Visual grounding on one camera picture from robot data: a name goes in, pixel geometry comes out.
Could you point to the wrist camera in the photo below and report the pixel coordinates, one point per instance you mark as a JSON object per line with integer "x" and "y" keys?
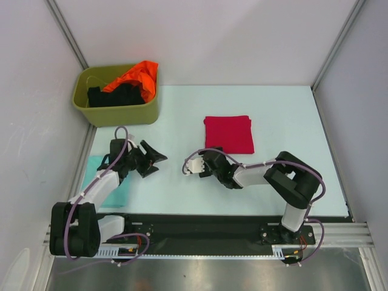
{"x": 193, "y": 166}
{"x": 131, "y": 139}

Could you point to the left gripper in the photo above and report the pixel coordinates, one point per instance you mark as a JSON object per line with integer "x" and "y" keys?
{"x": 153, "y": 156}

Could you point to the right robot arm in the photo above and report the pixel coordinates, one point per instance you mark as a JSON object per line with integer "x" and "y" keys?
{"x": 297, "y": 183}

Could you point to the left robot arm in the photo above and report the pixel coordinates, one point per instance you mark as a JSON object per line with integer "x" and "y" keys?
{"x": 75, "y": 229}

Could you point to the magenta red t shirt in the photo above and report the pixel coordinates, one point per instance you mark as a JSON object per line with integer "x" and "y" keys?
{"x": 232, "y": 133}

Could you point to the black t shirt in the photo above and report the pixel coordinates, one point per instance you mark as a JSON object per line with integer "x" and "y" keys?
{"x": 123, "y": 95}

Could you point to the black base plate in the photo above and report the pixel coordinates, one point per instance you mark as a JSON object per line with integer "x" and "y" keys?
{"x": 221, "y": 236}

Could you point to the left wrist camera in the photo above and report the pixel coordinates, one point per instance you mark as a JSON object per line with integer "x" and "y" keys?
{"x": 131, "y": 139}

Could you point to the aluminium frame rail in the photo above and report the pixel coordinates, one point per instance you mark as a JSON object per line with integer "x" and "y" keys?
{"x": 339, "y": 235}

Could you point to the slotted cable duct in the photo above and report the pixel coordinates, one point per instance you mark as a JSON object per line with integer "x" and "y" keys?
{"x": 113, "y": 251}

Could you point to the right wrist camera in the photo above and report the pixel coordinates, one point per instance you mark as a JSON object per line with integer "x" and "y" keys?
{"x": 193, "y": 166}

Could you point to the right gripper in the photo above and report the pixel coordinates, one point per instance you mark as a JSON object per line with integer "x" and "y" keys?
{"x": 210, "y": 163}

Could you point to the orange t shirt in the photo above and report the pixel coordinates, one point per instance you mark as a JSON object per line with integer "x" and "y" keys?
{"x": 144, "y": 74}

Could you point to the olive green plastic bin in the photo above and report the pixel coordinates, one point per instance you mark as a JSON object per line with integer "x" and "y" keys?
{"x": 111, "y": 116}

